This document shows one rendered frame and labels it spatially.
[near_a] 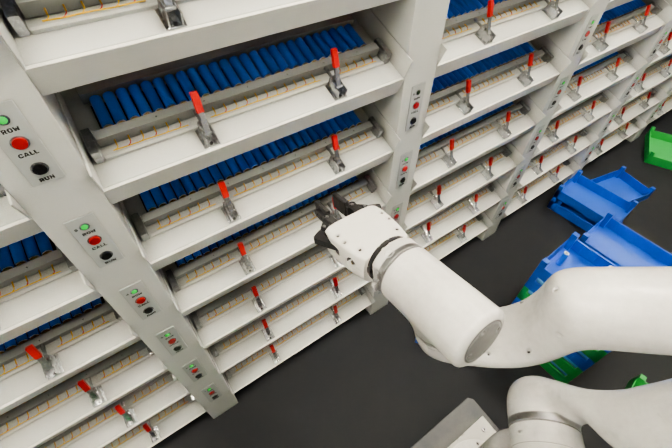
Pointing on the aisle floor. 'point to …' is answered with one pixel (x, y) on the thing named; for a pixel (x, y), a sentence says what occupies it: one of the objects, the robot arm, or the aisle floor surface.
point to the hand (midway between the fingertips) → (332, 208)
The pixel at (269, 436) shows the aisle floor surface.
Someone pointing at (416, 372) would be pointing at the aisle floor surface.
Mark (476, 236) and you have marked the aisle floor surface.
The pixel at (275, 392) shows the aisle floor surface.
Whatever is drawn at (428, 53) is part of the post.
